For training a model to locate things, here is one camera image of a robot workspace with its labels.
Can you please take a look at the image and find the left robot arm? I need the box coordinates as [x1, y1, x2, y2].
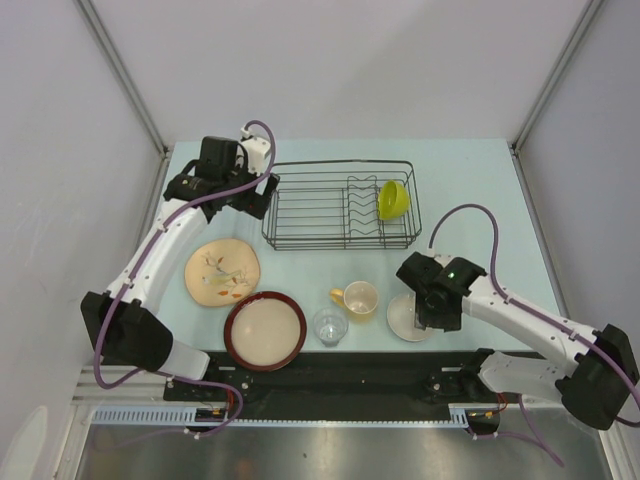
[80, 126, 279, 400]

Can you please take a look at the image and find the purple cable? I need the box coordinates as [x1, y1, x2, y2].
[427, 202, 640, 467]
[92, 119, 277, 444]

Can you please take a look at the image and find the green bowl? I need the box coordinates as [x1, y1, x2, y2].
[377, 180, 410, 221]

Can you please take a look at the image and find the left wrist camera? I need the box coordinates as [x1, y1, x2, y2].
[240, 126, 272, 175]

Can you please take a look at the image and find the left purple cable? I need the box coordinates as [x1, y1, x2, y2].
[92, 119, 277, 444]

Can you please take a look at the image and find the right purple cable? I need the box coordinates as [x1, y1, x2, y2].
[427, 202, 640, 467]

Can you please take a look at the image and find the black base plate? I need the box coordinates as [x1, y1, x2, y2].
[101, 347, 584, 422]

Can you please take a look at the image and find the white cable duct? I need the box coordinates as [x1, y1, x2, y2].
[92, 405, 468, 428]

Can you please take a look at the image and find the red rimmed round plate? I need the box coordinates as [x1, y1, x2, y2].
[224, 291, 307, 372]

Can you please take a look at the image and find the clear plastic cup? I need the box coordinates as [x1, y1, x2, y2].
[312, 307, 349, 347]

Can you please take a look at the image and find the black wire dish rack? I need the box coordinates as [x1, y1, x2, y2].
[262, 159, 422, 251]

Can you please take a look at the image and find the beige bird pattern plate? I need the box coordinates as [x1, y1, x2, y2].
[184, 238, 261, 307]

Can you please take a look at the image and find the white bowl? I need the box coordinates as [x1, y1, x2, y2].
[386, 293, 437, 343]

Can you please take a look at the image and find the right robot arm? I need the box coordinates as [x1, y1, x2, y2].
[396, 253, 639, 430]

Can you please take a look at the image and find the yellow mug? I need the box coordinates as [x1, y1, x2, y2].
[329, 281, 379, 323]

